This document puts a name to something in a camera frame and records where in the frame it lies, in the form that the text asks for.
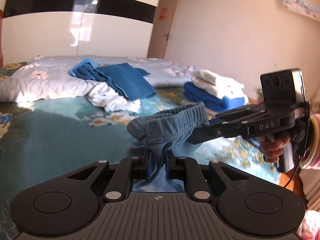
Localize light blue towel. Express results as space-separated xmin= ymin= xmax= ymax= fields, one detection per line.
xmin=126 ymin=102 xmax=209 ymax=192

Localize right hand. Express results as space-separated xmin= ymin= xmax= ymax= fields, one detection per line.
xmin=258 ymin=119 xmax=308 ymax=163

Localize folded blue towel stack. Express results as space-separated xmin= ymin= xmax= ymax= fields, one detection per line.
xmin=183 ymin=82 xmax=248 ymax=113

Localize folded white towel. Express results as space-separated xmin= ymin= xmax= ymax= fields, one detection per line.
xmin=191 ymin=69 xmax=249 ymax=104

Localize white crumpled cloth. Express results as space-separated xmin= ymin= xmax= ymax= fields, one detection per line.
xmin=88 ymin=82 xmax=140 ymax=113

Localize dark blue towel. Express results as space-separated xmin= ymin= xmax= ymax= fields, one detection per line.
xmin=70 ymin=58 xmax=156 ymax=101

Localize teal floral bedspread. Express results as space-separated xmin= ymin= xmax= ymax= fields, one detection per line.
xmin=0 ymin=61 xmax=283 ymax=235

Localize white floral quilt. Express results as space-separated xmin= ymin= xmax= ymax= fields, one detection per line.
xmin=1 ymin=55 xmax=197 ymax=102

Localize red door decoration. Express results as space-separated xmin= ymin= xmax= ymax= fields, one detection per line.
xmin=158 ymin=8 xmax=168 ymax=21

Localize beige door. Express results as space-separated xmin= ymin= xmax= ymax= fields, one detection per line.
xmin=147 ymin=0 xmax=178 ymax=59

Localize white glossy wardrobe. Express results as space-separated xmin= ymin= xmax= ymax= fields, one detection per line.
xmin=1 ymin=0 xmax=159 ymax=64

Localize black camera module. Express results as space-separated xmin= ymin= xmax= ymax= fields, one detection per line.
xmin=260 ymin=68 xmax=305 ymax=105

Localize wall air conditioner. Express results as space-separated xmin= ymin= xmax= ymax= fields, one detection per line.
xmin=283 ymin=0 xmax=319 ymax=22

